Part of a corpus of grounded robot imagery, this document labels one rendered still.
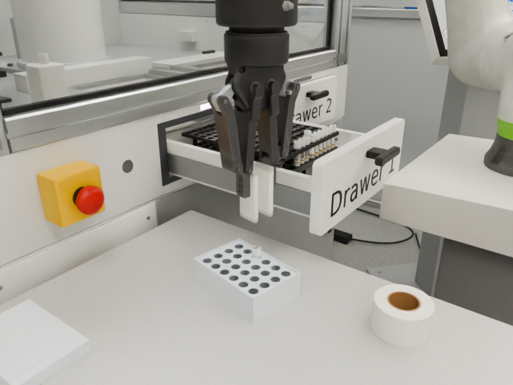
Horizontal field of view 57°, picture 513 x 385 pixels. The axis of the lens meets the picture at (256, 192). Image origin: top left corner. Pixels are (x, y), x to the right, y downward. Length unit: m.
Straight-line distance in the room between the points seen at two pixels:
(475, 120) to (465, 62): 0.71
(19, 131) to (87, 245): 0.21
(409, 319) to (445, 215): 0.29
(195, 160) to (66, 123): 0.21
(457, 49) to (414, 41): 1.44
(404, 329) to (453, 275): 0.44
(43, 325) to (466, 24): 0.86
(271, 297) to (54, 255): 0.33
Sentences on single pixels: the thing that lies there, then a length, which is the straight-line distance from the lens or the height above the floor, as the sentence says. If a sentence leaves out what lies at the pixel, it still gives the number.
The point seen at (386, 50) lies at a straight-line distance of 2.52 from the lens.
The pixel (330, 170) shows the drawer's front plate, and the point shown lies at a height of 0.91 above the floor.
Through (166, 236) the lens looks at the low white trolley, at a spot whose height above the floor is 0.76.
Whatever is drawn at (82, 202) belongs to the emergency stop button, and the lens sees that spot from 0.66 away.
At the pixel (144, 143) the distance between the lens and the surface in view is 0.80.
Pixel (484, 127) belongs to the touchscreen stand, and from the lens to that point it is 1.74.
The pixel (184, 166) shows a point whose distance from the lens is 0.81.
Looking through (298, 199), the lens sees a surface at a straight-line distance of 0.68.
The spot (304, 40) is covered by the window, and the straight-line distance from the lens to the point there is 1.18.
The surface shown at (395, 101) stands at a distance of 2.53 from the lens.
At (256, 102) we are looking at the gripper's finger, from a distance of 0.55.
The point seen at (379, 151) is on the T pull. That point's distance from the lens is 0.74.
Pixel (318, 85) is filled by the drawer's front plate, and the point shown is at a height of 0.92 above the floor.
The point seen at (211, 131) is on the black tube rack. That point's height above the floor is 0.90.
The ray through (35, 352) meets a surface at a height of 0.78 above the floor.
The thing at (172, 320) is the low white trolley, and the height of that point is 0.76.
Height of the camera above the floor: 1.14
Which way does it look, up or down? 24 degrees down
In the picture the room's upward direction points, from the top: straight up
